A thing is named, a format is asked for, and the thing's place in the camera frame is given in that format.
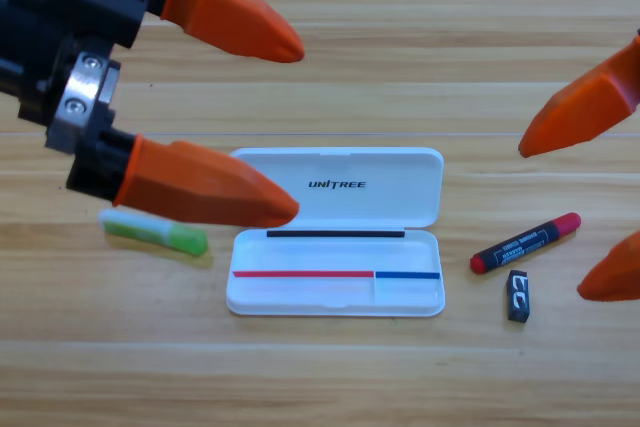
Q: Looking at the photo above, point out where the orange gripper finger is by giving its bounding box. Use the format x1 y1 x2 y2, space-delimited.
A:
517 29 640 159
576 230 640 303
112 134 301 229

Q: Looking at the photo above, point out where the red black marker pen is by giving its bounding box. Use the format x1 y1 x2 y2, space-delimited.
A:
468 211 583 276

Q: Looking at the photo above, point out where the black eraser white print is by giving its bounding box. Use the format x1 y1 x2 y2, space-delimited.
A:
505 269 531 323

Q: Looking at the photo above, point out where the white Unitree pencil case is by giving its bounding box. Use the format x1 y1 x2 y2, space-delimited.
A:
225 146 446 318

